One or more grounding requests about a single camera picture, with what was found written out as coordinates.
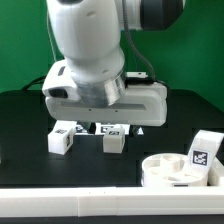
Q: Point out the white round stool seat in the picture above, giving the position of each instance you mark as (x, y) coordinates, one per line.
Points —
(167, 170)

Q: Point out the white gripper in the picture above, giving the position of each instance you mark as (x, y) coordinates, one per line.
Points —
(141, 102)

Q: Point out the white marker sheet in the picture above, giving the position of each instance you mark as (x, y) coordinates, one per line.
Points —
(98, 129)

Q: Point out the white front wall rail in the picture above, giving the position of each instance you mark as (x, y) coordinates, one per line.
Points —
(110, 201)

